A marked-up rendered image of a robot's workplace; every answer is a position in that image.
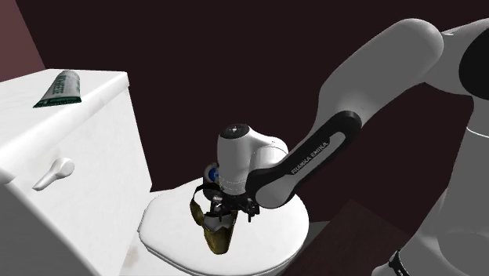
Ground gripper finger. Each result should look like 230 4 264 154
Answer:
244 199 262 223
210 196 225 223

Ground olive brown pointed object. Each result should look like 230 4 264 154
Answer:
189 183 239 256

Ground white toilet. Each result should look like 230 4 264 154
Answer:
0 68 311 276

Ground green and grey tube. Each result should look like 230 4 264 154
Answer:
32 70 83 109

